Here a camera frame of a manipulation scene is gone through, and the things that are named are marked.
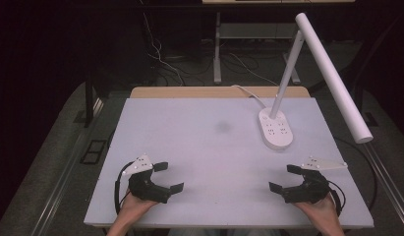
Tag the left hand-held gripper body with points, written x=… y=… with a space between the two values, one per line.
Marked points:
x=142 y=189

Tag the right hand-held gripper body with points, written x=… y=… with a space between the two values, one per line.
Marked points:
x=314 y=190

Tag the person's left hand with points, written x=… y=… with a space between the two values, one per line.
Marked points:
x=135 y=206

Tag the person's right hand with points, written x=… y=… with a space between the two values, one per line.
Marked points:
x=322 y=211

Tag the white table board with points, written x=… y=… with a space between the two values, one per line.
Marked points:
x=202 y=147

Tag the wooden table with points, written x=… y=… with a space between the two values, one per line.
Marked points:
x=189 y=92

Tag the black metal stand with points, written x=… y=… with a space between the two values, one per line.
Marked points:
x=88 y=101

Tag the white desk lamp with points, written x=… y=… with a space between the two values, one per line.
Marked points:
x=330 y=77

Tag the black floor frame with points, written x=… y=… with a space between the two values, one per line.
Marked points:
x=93 y=151

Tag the metal floor rail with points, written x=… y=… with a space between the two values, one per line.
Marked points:
x=63 y=183
x=388 y=182

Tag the grey metal desk frame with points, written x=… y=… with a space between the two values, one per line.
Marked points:
x=217 y=49

